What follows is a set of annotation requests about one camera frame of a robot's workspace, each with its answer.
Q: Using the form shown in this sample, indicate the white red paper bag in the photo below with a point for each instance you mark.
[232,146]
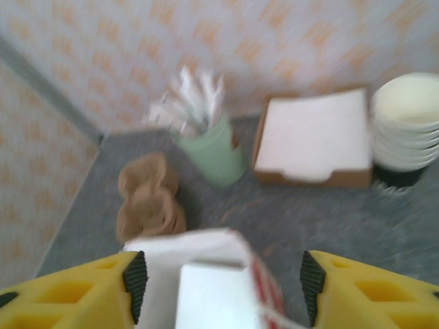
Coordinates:
[212,294]

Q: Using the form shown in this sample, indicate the black printed paper cup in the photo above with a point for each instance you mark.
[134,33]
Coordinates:
[398,178]

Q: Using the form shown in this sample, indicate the white napkin stack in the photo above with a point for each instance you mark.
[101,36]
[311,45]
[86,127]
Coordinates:
[315,137]

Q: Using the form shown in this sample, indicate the mint green holder cup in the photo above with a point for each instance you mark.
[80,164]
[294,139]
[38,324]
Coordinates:
[219,154]

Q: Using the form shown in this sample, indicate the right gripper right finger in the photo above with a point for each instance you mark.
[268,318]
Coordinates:
[370,301]

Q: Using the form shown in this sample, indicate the white paper-wrapped stick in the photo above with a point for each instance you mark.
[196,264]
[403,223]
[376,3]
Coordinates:
[218,99]
[161,111]
[187,92]
[206,94]

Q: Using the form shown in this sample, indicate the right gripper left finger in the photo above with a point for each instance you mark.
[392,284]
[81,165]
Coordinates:
[85,301]

